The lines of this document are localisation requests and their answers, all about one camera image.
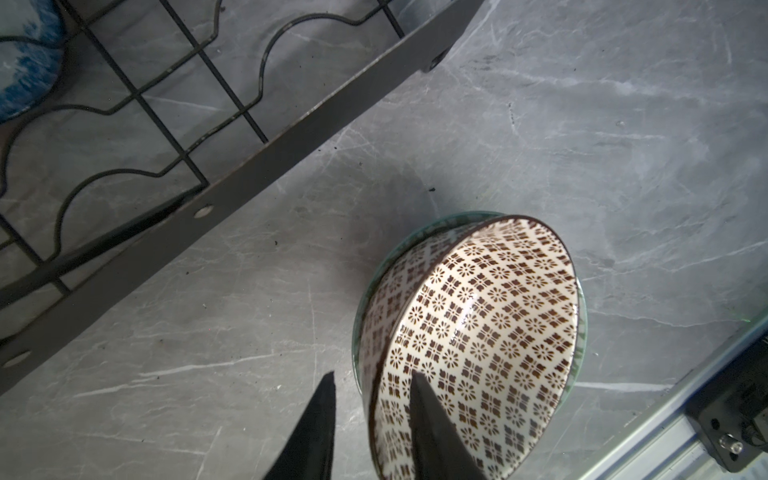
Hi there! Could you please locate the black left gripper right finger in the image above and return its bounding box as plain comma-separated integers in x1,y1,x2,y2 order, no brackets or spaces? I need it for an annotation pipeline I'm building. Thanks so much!
409,370,485,479

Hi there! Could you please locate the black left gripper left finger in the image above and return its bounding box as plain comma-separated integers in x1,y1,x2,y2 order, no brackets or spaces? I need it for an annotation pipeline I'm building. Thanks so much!
264,372,336,480

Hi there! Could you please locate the brown patterned bowl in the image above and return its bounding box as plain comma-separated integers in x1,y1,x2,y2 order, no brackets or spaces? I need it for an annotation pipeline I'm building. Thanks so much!
351,211,587,479

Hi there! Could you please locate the blue floral bowl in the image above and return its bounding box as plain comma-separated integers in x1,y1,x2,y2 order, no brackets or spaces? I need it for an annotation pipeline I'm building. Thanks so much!
1,0,66,123

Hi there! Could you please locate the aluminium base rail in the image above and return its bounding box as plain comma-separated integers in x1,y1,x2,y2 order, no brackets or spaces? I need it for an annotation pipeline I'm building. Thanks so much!
571,316,767,479

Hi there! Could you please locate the black wire dish rack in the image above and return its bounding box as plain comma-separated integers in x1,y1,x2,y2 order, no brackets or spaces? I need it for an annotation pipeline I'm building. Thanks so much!
1,1,481,392

